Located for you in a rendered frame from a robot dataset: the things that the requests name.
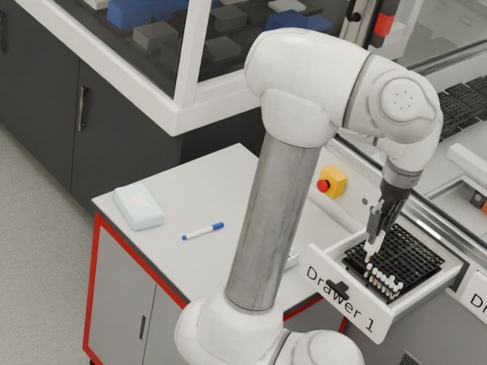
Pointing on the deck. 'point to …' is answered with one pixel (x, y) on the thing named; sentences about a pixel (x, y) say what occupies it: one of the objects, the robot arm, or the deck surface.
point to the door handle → (352, 12)
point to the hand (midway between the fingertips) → (374, 240)
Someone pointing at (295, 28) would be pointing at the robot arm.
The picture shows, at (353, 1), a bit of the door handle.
